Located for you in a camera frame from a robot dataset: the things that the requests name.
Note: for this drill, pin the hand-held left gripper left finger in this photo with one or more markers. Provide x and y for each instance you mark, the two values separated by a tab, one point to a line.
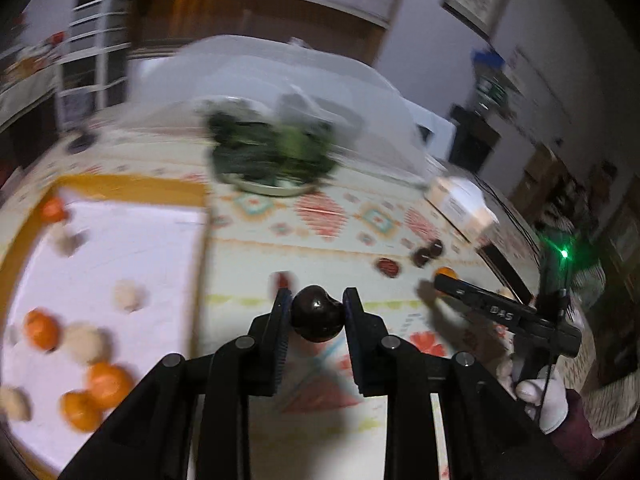
282	330

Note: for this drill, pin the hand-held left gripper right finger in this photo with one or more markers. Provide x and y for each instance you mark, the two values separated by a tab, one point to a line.
352	330

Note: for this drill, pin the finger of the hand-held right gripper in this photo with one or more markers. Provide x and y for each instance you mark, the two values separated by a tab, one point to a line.
457	290

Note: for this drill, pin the small orange mandarin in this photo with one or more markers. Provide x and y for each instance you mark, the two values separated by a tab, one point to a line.
446	274

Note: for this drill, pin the dark purple plum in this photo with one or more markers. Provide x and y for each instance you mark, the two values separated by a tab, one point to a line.
435	247
317	315
421	258

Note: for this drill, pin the yellow-rimmed white tray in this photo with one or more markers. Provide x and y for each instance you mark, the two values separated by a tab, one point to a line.
125	240

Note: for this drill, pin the person's right forearm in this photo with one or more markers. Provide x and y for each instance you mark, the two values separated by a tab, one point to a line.
575	440

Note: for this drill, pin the person's right hand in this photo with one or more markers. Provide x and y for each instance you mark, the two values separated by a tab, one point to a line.
545	402

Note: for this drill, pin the red jujube date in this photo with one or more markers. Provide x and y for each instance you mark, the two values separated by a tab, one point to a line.
387	266
282	279

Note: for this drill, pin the black flat phone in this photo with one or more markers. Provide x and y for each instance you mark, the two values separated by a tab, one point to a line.
505	265

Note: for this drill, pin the pale tissue pack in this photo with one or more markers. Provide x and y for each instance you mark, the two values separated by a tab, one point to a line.
460	205

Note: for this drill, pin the patterned tablecloth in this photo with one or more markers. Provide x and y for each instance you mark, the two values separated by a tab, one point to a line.
350	220

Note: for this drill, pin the pale round plate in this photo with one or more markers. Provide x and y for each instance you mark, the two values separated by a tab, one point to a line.
270	189

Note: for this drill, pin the brown cardboard boxes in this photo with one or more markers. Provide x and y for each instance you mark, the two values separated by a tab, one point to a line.
542	170

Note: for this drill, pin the white appliance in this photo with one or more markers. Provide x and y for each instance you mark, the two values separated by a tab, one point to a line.
435	130

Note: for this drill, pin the green spinach leaves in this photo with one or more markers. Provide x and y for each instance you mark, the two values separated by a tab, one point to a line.
260	150

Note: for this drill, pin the clear container green label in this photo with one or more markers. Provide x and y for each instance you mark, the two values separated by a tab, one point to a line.
492	85

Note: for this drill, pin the white mesh food cover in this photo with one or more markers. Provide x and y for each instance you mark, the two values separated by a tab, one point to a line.
250	70

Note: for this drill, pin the small dark object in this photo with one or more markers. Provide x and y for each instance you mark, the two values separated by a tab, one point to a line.
80	142

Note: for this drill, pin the white drawer cabinet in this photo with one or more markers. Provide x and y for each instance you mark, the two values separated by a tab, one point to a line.
90	55

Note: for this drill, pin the cluttered side table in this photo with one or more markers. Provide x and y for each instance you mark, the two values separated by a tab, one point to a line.
25	90

